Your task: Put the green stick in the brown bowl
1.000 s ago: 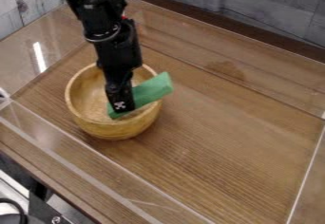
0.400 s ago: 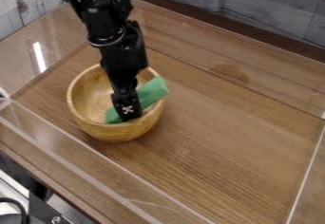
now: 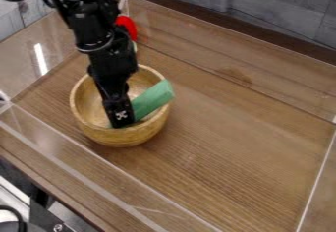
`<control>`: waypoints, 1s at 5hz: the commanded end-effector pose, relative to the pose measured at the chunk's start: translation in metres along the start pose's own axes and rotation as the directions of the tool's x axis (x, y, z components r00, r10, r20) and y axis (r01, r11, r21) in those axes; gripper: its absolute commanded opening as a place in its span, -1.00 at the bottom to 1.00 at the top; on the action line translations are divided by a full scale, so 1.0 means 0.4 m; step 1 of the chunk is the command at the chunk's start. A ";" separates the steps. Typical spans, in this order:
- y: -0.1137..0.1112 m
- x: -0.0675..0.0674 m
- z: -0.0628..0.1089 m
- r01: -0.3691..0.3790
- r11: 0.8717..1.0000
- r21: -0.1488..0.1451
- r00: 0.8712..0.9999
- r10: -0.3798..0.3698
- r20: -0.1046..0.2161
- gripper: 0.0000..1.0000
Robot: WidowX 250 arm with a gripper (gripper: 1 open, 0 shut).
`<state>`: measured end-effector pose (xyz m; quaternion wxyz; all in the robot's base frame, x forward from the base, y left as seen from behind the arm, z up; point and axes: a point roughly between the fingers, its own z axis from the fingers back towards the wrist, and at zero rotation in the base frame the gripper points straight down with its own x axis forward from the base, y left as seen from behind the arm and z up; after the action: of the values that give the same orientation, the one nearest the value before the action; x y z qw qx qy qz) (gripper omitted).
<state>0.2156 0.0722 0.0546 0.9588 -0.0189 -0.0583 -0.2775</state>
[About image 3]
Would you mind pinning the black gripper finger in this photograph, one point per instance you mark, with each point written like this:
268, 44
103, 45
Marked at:
119, 112

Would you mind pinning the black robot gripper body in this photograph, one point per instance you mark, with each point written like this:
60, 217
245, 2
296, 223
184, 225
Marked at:
112, 63

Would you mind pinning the green rectangular block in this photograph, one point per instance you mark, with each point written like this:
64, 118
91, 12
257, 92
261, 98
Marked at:
152, 99

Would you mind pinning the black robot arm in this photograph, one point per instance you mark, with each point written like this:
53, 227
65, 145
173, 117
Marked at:
84, 15

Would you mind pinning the brown wooden bowl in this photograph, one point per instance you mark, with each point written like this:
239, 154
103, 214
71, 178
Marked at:
91, 118

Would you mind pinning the red felt strawberry toy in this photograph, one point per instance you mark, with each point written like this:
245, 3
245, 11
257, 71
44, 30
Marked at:
124, 21

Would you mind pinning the clear acrylic triangular bracket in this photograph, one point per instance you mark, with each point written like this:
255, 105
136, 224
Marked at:
123, 7

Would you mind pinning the clear acrylic tray enclosure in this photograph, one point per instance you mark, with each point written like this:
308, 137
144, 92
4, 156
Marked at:
244, 159

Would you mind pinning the black metal bracket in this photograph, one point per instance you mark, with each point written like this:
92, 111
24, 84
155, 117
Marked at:
45, 220

